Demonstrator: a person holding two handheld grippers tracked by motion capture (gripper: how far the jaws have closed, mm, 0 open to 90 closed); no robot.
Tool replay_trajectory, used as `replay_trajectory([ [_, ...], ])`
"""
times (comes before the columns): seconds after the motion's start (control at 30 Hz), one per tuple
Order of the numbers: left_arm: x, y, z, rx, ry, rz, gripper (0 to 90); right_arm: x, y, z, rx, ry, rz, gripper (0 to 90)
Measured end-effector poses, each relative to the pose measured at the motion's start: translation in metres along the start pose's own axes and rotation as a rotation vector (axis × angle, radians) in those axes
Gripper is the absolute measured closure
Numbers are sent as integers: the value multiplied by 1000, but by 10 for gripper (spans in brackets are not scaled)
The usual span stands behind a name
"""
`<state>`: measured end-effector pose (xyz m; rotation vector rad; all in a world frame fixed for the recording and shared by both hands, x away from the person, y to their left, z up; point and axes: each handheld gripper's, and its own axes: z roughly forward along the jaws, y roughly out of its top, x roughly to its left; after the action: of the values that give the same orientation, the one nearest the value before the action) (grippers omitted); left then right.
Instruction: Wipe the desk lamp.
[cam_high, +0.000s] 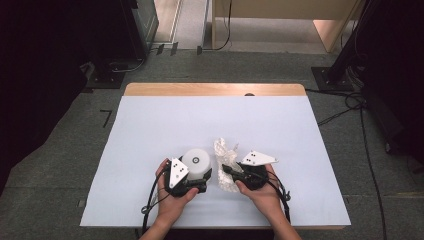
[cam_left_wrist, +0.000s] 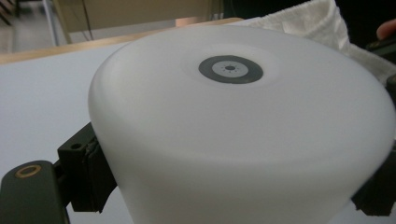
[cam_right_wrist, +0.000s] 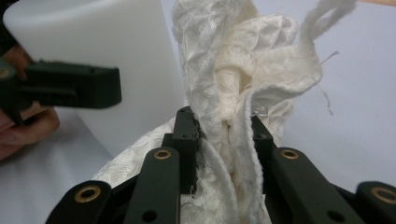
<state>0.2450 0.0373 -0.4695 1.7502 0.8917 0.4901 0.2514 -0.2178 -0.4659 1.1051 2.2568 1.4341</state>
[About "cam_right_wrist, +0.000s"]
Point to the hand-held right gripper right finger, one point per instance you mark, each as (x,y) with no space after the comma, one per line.
(264,140)

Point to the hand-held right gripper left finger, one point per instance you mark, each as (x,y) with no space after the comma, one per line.
(186,146)

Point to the white waffle cloth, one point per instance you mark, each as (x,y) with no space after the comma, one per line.
(236,62)

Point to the wooden table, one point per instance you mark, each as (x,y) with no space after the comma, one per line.
(379,2)

